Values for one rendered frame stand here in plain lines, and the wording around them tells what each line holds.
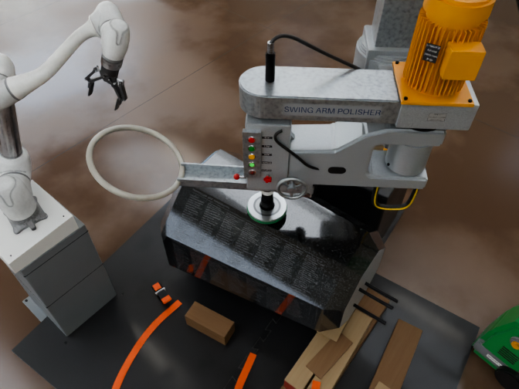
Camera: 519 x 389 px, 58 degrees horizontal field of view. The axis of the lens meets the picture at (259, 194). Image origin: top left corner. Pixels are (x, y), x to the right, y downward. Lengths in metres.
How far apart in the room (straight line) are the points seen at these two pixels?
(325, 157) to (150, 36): 4.01
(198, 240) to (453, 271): 1.87
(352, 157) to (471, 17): 0.75
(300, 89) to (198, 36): 3.88
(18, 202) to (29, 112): 2.54
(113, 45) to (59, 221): 1.07
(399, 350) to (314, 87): 1.81
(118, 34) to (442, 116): 1.33
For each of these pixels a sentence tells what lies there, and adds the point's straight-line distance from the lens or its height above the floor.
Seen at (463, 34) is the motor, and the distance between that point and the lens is 1.87.
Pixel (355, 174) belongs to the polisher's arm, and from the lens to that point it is 2.24.
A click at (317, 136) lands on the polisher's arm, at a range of 2.20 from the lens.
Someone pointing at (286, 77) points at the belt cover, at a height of 1.72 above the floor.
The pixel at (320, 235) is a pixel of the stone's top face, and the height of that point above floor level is 0.85.
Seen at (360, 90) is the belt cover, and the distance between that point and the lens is 1.99.
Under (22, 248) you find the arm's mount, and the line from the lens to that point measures 2.68.
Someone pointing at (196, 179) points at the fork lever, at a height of 1.15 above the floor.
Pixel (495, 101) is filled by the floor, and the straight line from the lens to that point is 5.27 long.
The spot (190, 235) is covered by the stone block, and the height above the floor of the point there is 0.66.
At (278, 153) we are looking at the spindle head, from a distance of 2.12.
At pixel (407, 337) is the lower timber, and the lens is 3.20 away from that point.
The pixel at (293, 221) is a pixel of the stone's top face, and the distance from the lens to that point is 2.57.
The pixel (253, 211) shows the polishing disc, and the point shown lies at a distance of 2.53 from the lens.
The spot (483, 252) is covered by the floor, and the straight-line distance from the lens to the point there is 3.85.
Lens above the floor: 2.87
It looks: 49 degrees down
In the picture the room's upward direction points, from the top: straight up
